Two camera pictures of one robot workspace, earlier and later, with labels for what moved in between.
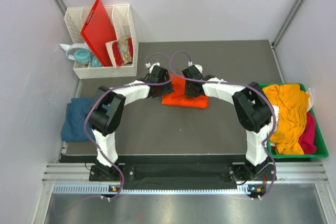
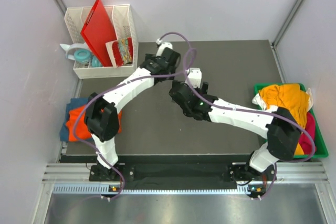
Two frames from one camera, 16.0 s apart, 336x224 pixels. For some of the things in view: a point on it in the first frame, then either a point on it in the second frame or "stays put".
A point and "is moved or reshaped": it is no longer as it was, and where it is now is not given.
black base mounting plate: (183, 176) stays put
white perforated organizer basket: (122, 22) stays put
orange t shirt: (177, 98) is moved or reshaped
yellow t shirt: (292, 104) stays put
